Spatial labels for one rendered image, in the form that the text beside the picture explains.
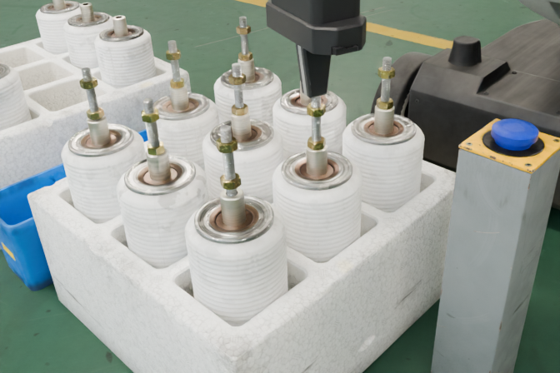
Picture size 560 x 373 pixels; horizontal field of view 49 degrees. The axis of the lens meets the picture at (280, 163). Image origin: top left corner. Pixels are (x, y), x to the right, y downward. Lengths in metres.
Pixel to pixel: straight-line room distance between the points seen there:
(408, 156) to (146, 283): 0.32
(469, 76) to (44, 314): 0.71
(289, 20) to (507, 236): 0.28
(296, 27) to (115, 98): 0.54
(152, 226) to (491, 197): 0.33
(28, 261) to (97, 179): 0.23
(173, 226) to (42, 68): 0.67
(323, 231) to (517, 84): 0.50
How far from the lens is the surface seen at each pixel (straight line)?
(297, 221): 0.64
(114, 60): 1.08
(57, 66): 1.24
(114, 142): 0.74
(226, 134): 0.53
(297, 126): 0.76
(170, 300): 0.62
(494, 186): 0.58
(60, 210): 0.78
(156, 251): 0.67
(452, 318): 0.70
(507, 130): 0.58
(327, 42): 0.53
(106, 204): 0.75
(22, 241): 0.90
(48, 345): 0.87
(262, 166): 0.70
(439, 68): 1.02
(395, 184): 0.72
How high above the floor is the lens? 0.59
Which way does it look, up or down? 31 degrees down
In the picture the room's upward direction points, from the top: 3 degrees counter-clockwise
